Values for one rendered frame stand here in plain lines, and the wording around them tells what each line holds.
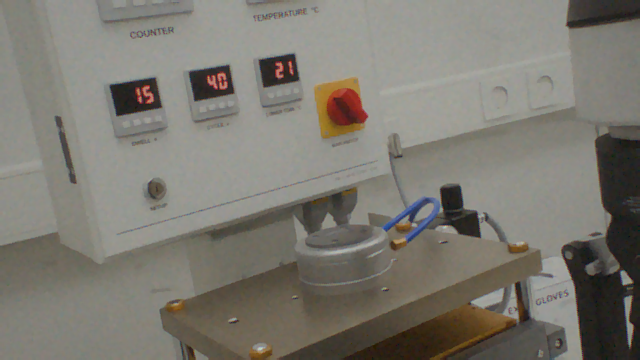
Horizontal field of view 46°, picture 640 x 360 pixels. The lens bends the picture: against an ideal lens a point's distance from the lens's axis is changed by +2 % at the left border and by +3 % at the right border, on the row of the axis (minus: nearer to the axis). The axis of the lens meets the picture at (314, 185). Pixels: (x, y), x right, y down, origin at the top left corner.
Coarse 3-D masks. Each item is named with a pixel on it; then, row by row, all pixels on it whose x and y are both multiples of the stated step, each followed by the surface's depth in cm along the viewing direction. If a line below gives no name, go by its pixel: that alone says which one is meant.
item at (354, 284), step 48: (336, 240) 60; (384, 240) 60; (432, 240) 69; (480, 240) 67; (240, 288) 65; (288, 288) 63; (336, 288) 59; (384, 288) 59; (432, 288) 57; (480, 288) 59; (192, 336) 58; (240, 336) 54; (288, 336) 52; (336, 336) 51; (384, 336) 54
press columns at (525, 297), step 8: (520, 280) 63; (528, 280) 63; (520, 288) 63; (528, 288) 63; (520, 296) 63; (528, 296) 63; (520, 304) 63; (528, 304) 63; (520, 312) 63; (528, 312) 63; (536, 312) 63; (520, 320) 64; (536, 320) 63; (176, 344) 62; (184, 344) 62; (176, 352) 63; (184, 352) 63; (192, 352) 63
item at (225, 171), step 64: (0, 0) 70; (64, 0) 61; (128, 0) 64; (192, 0) 67; (256, 0) 70; (320, 0) 74; (64, 64) 62; (128, 64) 64; (192, 64) 68; (256, 64) 70; (320, 64) 75; (64, 128) 63; (128, 128) 64; (192, 128) 68; (256, 128) 71; (320, 128) 75; (384, 128) 80; (64, 192) 69; (128, 192) 65; (192, 192) 68; (256, 192) 72; (320, 192) 76; (128, 256) 66; (192, 256) 78; (256, 256) 76
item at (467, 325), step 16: (432, 320) 64; (448, 320) 63; (464, 320) 63; (480, 320) 62; (496, 320) 62; (512, 320) 62; (400, 336) 62; (416, 336) 61; (432, 336) 61; (448, 336) 60; (464, 336) 60; (480, 336) 60; (368, 352) 60; (384, 352) 59; (400, 352) 59; (416, 352) 58; (432, 352) 58; (448, 352) 58
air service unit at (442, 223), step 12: (444, 192) 86; (456, 192) 85; (444, 204) 86; (456, 204) 86; (444, 216) 86; (456, 216) 85; (468, 216) 86; (480, 216) 89; (432, 228) 83; (444, 228) 82; (456, 228) 85; (468, 228) 86
